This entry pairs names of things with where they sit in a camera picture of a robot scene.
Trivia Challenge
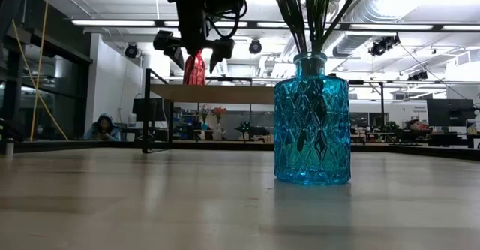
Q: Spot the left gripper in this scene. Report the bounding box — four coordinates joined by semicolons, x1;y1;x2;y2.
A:
152;0;236;74

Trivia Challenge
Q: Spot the red ribbed glass vase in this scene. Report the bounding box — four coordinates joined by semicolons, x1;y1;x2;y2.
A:
182;49;207;86

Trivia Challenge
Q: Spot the purple artificial flower bunch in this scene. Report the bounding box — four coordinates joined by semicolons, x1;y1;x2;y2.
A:
262;0;307;54

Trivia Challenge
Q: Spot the blue patterned glass vase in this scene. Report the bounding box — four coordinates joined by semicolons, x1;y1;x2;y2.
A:
273;52;353;186

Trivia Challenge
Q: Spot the orange artificial tulip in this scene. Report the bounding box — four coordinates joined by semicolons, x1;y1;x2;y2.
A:
320;0;367;54

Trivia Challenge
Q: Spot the background vase with purple flowers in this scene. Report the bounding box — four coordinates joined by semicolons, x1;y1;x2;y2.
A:
198;104;212;141

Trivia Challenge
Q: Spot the background vase with red flowers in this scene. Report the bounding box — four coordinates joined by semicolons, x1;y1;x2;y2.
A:
211;106;228;141

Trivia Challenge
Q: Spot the black computer monitor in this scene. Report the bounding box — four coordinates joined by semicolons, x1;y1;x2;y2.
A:
131;98;166;122
426;98;476;128

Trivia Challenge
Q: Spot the person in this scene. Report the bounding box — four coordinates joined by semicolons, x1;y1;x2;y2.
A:
82;113;122;142

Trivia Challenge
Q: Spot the black ceiling spotlight cluster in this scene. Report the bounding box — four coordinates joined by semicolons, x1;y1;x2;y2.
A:
407;70;429;81
367;34;401;57

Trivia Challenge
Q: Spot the wooden shelf with black frame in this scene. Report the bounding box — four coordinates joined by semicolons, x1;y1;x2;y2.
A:
142;68;277;154

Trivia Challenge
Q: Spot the yellow cable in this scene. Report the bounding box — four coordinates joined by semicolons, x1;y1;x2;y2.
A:
12;20;69;141
31;0;50;137

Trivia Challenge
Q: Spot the silver ventilation duct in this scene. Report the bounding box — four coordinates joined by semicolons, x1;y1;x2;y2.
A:
331;0;417;59

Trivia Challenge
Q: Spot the long ceiling light rail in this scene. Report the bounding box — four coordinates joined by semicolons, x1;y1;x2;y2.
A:
70;18;480;32

